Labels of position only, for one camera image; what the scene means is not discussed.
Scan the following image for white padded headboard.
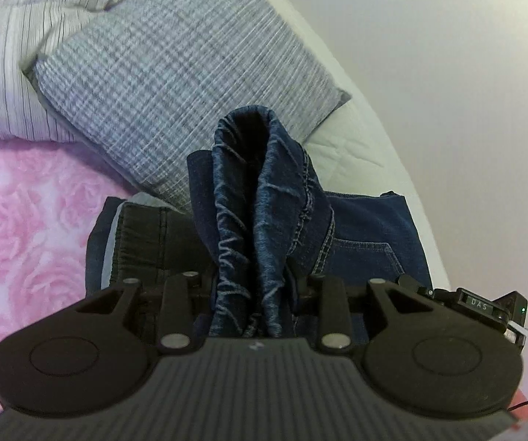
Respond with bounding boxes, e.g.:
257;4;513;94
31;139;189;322
248;0;452;295

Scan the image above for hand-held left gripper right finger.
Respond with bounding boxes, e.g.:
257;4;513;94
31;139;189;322
292;275;437;354

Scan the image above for black pants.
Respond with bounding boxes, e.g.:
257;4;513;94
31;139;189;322
108;201;214;331

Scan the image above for grey garment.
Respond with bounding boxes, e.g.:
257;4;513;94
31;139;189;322
100;202;127;288

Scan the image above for white striped pillow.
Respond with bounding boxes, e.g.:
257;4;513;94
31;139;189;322
0;0;177;142

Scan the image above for blue denim jeans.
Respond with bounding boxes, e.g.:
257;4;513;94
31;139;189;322
186;105;434;338

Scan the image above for grey woven pillow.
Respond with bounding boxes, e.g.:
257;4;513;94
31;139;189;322
31;0;353;216

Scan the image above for pink floral bed sheet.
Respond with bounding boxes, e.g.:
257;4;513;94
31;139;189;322
0;138;186;423

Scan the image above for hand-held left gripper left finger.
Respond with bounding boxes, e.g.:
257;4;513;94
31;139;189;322
75;272;219;355

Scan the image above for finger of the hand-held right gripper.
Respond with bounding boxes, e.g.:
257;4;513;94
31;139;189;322
397;275;434;300

